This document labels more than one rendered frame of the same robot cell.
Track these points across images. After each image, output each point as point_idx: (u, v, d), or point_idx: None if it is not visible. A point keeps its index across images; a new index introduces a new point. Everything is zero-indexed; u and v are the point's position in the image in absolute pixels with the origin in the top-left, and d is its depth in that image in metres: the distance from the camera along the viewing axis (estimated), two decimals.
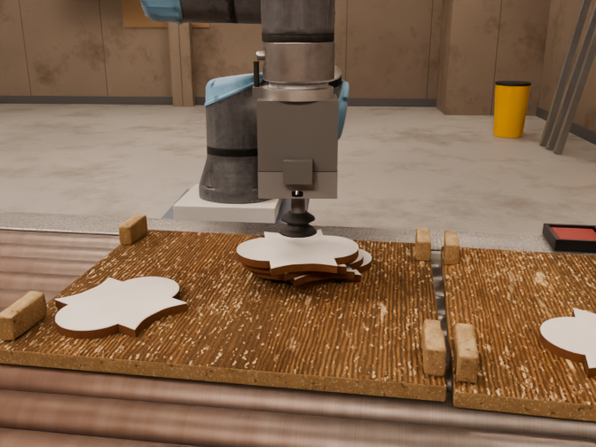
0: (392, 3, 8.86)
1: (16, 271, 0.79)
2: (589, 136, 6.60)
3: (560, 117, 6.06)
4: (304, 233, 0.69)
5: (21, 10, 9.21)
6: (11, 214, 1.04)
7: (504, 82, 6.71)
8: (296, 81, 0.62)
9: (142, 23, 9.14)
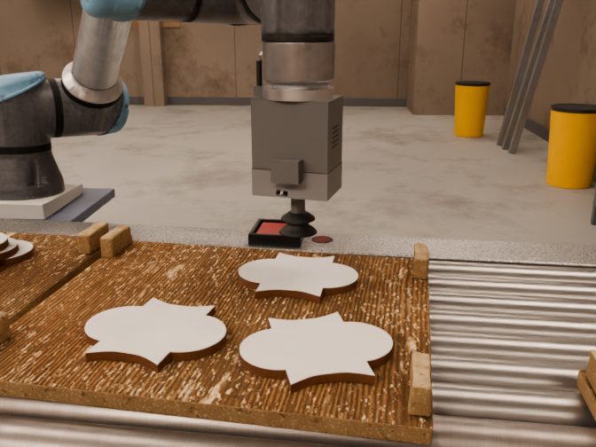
0: (362, 3, 8.89)
1: None
2: (547, 136, 6.62)
3: (515, 117, 6.09)
4: (299, 233, 0.69)
5: None
6: None
7: (463, 82, 6.73)
8: (286, 81, 0.62)
9: None
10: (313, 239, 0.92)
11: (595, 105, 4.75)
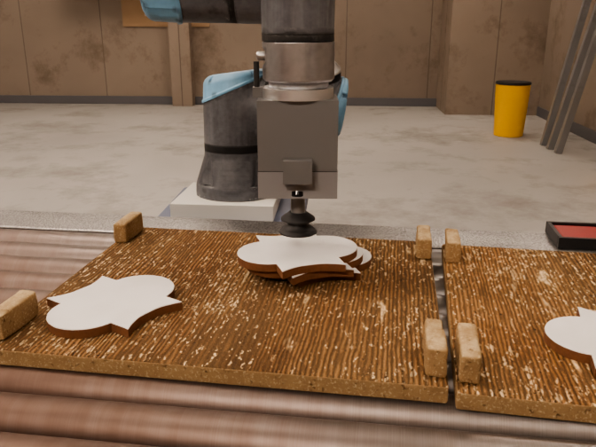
0: (392, 3, 8.84)
1: (8, 270, 0.78)
2: (590, 136, 6.58)
3: (561, 116, 6.05)
4: (304, 233, 0.69)
5: (20, 10, 9.20)
6: (4, 212, 1.02)
7: None
8: (296, 81, 0.62)
9: (142, 22, 9.12)
10: None
11: None
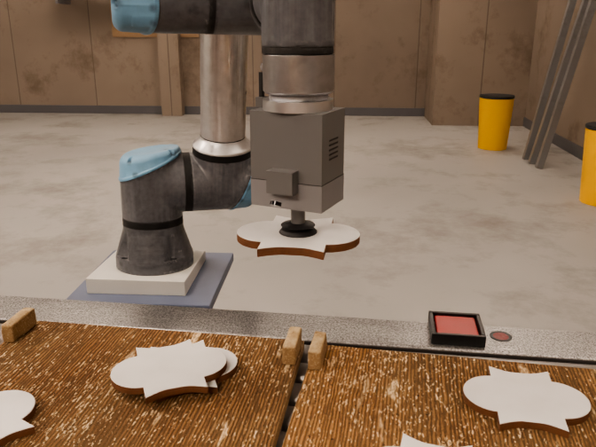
0: (380, 13, 8.88)
1: None
2: (572, 149, 6.62)
3: (542, 131, 6.09)
4: (297, 233, 0.69)
5: (11, 19, 9.24)
6: None
7: None
8: (281, 93, 0.63)
9: (131, 33, 9.16)
10: (492, 336, 0.92)
11: None
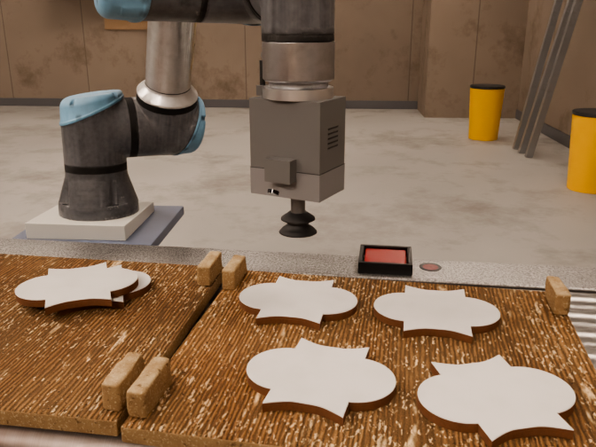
0: (372, 5, 8.87)
1: None
2: (562, 139, 6.61)
3: (532, 121, 6.07)
4: (296, 233, 0.69)
5: (3, 12, 9.22)
6: None
7: None
8: (279, 80, 0.63)
9: (123, 26, 9.15)
10: (421, 267, 0.90)
11: None
